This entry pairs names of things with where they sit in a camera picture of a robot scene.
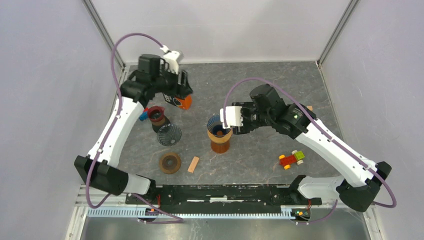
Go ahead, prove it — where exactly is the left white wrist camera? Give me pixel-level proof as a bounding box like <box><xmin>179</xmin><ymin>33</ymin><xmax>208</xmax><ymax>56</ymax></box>
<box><xmin>160</xmin><ymin>45</ymin><xmax>184</xmax><ymax>75</ymax></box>

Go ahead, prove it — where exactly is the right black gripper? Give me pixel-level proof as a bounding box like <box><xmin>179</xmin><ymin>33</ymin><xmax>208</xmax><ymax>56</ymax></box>
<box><xmin>231</xmin><ymin>101</ymin><xmax>273</xmax><ymax>135</ymax></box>

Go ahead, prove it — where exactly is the dark red cup carafe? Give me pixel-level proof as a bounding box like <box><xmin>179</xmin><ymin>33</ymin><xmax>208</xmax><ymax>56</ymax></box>
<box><xmin>147</xmin><ymin>106</ymin><xmax>171</xmax><ymax>133</ymax></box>

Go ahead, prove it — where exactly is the amber glass carafe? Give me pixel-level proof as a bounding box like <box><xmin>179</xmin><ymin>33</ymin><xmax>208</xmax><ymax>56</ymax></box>
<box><xmin>210</xmin><ymin>141</ymin><xmax>230</xmax><ymax>154</ymax></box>

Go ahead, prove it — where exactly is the blue glass dripper cone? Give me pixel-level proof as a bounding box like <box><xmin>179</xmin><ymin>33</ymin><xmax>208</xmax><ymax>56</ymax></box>
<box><xmin>207</xmin><ymin>114</ymin><xmax>231</xmax><ymax>137</ymax></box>

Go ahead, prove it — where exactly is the red green toy car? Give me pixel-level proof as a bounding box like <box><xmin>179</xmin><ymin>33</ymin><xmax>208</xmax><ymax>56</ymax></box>
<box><xmin>279</xmin><ymin>150</ymin><xmax>305</xmax><ymax>170</ymax></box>

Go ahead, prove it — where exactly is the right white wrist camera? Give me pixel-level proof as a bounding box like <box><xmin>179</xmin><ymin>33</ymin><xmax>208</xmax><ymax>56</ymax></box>
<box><xmin>219</xmin><ymin>106</ymin><xmax>243</xmax><ymax>129</ymax></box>

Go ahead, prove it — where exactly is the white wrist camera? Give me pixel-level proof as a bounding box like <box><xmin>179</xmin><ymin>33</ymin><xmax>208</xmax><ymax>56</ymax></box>
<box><xmin>219</xmin><ymin>106</ymin><xmax>243</xmax><ymax>129</ymax></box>
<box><xmin>160</xmin><ymin>45</ymin><xmax>184</xmax><ymax>75</ymax></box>

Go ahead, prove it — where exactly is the blue red toy block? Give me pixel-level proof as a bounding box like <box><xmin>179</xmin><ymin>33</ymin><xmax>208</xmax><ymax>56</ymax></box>
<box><xmin>139</xmin><ymin>111</ymin><xmax>148</xmax><ymax>122</ymax></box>

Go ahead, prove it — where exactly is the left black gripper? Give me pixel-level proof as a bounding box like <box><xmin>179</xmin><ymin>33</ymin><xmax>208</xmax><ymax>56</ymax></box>
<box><xmin>152</xmin><ymin>64</ymin><xmax>194</xmax><ymax>100</ymax></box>

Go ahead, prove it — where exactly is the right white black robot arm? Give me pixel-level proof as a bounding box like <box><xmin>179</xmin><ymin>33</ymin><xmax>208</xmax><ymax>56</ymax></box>
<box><xmin>220</xmin><ymin>84</ymin><xmax>392</xmax><ymax>212</ymax></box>

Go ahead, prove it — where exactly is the white slotted cable duct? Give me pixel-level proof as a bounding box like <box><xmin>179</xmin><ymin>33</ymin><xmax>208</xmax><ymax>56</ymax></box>
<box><xmin>87</xmin><ymin>207</ymin><xmax>308</xmax><ymax>220</ymax></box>

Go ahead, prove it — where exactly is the dark smoky glass dripper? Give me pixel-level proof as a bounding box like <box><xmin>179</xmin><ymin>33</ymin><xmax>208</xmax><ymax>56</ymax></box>
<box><xmin>157</xmin><ymin>123</ymin><xmax>182</xmax><ymax>147</ymax></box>

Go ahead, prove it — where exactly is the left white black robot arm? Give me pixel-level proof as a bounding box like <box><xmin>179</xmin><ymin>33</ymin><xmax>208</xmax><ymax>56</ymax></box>
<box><xmin>74</xmin><ymin>50</ymin><xmax>193</xmax><ymax>204</ymax></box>

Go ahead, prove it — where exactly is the long wooden block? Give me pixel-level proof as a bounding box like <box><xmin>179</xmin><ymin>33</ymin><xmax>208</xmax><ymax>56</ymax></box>
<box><xmin>187</xmin><ymin>156</ymin><xmax>200</xmax><ymax>173</ymax></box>

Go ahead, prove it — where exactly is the light wooden dripper ring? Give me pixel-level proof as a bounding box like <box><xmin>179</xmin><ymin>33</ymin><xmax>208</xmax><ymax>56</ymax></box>
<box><xmin>207</xmin><ymin>129</ymin><xmax>233</xmax><ymax>144</ymax></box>

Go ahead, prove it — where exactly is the dark wooden dripper ring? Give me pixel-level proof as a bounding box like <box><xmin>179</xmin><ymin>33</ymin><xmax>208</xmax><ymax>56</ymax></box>
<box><xmin>158</xmin><ymin>151</ymin><xmax>182</xmax><ymax>175</ymax></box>

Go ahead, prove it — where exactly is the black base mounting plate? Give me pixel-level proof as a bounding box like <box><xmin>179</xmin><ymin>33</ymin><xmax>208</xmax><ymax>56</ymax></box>
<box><xmin>143</xmin><ymin>184</ymin><xmax>322</xmax><ymax>214</ymax></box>

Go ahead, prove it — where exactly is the orange coffee filter box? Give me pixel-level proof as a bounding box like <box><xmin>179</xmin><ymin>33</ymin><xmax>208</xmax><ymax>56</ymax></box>
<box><xmin>162</xmin><ymin>93</ymin><xmax>192</xmax><ymax>110</ymax></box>

